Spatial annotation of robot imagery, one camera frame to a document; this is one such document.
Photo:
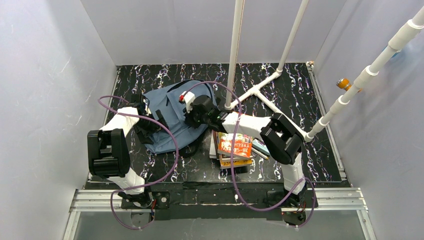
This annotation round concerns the blue student backpack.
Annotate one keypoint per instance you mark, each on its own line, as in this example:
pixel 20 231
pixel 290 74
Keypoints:
pixel 166 101

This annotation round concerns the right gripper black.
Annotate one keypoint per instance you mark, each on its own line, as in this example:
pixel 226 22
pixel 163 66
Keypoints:
pixel 191 120

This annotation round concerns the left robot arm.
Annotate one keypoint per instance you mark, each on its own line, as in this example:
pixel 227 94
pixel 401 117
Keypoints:
pixel 108 154

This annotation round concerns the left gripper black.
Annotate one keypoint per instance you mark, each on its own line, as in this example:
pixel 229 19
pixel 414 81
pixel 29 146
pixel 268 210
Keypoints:
pixel 154 125

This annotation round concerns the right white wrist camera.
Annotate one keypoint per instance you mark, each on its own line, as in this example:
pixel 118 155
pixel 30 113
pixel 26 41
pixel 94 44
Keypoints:
pixel 187 98

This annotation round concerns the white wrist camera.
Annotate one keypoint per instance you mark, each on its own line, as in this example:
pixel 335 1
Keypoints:
pixel 141 103
pixel 187 98

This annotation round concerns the blue white eraser case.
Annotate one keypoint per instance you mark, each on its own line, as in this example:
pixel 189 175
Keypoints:
pixel 260 146

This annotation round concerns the aluminium rail base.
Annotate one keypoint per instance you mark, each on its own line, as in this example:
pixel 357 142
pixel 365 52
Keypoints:
pixel 213 200

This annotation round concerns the yellow orange book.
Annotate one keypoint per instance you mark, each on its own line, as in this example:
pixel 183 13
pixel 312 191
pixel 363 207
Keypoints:
pixel 225 161

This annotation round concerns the orange knob on wall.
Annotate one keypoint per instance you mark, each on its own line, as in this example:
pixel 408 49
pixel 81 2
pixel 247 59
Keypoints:
pixel 343 84

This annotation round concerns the orange treehouse book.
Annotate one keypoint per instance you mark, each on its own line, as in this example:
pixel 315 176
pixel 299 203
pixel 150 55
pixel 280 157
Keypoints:
pixel 241 148

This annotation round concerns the bottom dark white book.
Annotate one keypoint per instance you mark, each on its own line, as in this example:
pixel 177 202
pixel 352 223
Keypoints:
pixel 213 146

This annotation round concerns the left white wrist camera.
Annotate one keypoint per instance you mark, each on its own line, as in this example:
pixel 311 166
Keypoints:
pixel 141 103

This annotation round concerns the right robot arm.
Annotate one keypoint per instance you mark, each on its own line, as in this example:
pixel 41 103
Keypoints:
pixel 282 140

